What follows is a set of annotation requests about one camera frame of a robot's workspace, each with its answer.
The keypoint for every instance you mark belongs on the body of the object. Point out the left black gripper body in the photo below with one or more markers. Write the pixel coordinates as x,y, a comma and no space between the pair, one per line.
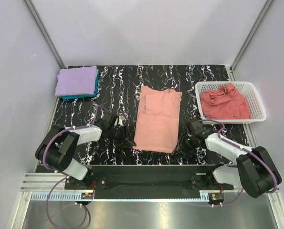
120,136

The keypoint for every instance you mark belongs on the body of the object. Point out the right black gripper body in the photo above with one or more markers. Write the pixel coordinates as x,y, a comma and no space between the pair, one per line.
186,145

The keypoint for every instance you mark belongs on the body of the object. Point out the pink printed t shirt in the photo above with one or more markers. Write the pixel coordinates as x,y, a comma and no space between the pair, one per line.
157,125

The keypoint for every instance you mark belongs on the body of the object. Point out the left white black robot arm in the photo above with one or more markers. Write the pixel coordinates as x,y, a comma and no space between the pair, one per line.
57,149

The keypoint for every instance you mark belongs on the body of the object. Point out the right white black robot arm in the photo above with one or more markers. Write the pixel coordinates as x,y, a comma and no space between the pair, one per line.
254,171

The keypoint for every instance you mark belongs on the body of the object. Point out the red crumpled t shirt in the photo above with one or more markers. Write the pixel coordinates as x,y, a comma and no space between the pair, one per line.
225,103

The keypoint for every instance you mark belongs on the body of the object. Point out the teal folded t shirt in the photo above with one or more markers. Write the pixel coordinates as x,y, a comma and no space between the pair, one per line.
69,97

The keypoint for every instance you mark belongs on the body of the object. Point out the white plastic laundry basket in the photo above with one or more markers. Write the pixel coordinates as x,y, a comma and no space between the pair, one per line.
247,89

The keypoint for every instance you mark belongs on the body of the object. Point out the purple folded t shirt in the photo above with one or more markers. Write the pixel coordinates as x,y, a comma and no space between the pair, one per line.
76,81

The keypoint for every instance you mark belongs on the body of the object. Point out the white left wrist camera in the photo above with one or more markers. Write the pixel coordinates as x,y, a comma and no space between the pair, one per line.
119,121

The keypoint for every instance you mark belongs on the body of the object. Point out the right white cable duct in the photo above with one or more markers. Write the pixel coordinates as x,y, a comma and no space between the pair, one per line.
204,196

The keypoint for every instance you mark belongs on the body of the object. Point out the white cable duct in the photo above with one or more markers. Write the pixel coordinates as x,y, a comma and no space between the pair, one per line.
56,196
204,196

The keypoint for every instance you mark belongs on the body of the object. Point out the left white cable duct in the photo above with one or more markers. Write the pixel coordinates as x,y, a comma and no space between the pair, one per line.
56,196

